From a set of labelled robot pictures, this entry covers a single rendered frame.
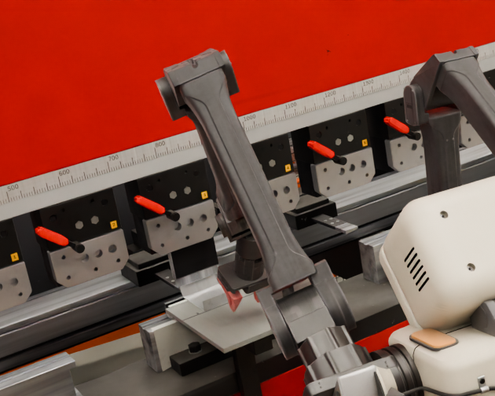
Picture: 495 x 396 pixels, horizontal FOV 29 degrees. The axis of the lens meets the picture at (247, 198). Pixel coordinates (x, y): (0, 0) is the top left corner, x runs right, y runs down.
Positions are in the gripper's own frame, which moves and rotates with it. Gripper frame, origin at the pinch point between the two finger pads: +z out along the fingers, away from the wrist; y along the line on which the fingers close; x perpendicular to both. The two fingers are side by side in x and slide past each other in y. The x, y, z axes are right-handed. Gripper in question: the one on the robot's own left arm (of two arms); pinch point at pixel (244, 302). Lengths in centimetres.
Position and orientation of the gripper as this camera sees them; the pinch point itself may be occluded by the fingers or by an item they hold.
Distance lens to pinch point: 189.2
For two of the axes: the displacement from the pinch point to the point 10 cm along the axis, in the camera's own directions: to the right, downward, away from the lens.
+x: 4.9, 6.1, -6.2
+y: -8.7, 2.8, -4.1
